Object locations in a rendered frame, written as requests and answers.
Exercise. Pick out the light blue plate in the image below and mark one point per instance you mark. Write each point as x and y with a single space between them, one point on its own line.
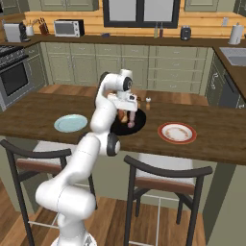
70 123

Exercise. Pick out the white plate with red rim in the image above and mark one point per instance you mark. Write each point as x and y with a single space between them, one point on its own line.
177 132

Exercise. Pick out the pink sausage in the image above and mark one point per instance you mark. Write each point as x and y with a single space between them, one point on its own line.
130 121

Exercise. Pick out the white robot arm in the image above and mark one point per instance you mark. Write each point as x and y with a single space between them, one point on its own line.
102 115

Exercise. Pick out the small dark blue dish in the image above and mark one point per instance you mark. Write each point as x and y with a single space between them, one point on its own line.
106 35

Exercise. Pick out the dark grey toaster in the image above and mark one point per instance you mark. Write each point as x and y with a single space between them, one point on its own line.
185 33

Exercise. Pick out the white toaster oven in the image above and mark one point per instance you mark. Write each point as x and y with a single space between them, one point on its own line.
68 28

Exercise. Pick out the white paper towel roll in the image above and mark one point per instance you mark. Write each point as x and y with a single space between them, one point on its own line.
236 34

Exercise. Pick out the brown pepper shaker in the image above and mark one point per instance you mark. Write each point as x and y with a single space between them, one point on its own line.
139 103

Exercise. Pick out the black frame window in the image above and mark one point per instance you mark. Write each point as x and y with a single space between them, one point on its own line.
141 12

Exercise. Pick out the green cupboards beside sink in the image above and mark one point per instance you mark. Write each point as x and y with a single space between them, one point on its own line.
213 83

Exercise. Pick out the pale glass bottle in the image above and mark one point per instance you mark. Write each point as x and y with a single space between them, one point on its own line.
156 31

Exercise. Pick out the white pot with tools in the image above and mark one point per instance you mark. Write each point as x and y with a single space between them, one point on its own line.
29 30

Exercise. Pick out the brown bun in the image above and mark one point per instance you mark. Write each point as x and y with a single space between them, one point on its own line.
122 116

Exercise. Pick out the brown knife block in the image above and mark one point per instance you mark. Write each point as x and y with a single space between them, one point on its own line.
43 28

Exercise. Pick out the dark frame stool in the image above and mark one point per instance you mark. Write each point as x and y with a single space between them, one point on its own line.
19 165
166 179

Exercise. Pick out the steel oven with hob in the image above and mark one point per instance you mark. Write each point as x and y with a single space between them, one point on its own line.
14 77

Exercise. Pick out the dark dishwasher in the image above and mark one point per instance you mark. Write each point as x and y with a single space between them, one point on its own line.
228 93

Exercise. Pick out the dark glass bottle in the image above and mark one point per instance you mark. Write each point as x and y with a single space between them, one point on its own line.
161 31

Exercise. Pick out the white salt shaker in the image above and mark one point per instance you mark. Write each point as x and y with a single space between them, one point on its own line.
148 103

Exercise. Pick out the green wall cupboards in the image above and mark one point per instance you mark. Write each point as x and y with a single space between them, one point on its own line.
208 4
64 4

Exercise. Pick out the steel sink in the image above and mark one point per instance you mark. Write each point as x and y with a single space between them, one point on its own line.
235 57

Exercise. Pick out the green base cupboard run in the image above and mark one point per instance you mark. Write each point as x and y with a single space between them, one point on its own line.
160 68

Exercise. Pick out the white coffee machine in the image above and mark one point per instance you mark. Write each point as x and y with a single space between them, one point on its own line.
13 32

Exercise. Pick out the black bowl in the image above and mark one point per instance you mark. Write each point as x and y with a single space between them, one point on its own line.
137 123

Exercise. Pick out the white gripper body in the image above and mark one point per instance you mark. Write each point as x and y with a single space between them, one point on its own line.
125 105

